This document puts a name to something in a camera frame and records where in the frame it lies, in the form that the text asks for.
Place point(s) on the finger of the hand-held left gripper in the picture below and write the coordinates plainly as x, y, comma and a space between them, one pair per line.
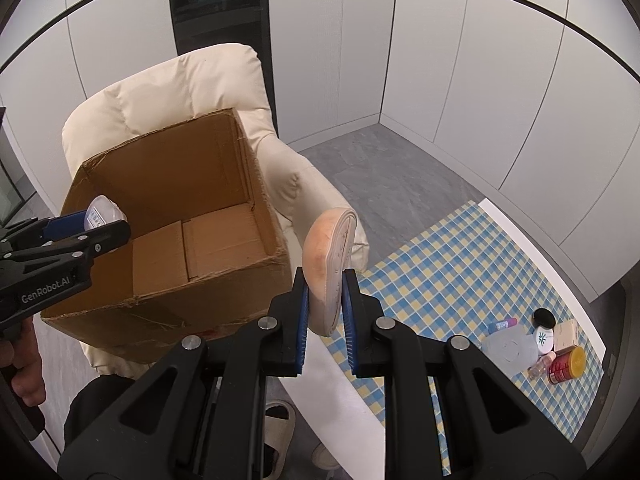
100, 242
62, 226

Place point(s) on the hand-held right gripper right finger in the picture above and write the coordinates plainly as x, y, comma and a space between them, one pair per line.
351, 332

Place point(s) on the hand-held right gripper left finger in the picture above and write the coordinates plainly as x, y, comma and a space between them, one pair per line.
300, 320

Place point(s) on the translucent plastic case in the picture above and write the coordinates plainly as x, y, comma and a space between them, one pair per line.
102, 212

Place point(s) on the peach oval sponge pad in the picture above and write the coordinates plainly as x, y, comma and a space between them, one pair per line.
320, 250

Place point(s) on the brown cardboard box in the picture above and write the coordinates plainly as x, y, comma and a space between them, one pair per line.
165, 180

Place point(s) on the small purple blue bottle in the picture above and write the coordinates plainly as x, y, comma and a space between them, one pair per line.
502, 324

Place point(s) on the clear plastic container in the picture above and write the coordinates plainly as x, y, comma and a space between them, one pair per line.
505, 350

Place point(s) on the white round compact green print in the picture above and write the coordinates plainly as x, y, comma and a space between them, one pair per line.
544, 340

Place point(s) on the clear bottle pink cap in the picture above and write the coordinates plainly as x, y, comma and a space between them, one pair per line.
541, 366

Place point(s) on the black round lid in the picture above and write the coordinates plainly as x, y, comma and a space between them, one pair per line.
544, 316

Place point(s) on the beige carton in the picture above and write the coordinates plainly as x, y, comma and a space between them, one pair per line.
567, 334

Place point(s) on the red jar yellow lid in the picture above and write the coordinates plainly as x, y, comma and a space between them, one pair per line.
567, 366

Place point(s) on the person's left hand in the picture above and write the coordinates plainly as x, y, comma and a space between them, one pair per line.
25, 365

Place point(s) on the black framed glass partition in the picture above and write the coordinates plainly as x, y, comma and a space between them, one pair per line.
10, 175

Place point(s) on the blue yellow checked tablecloth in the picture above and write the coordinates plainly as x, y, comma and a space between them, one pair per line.
440, 280

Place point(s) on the beige slipper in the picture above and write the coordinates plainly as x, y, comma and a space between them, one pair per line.
325, 457
277, 430

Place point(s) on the person's leg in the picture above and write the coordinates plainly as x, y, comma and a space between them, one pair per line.
95, 410

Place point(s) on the cream padded armchair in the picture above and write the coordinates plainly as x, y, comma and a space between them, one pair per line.
200, 85

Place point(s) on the dark glass door panel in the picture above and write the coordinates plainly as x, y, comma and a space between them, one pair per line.
220, 10

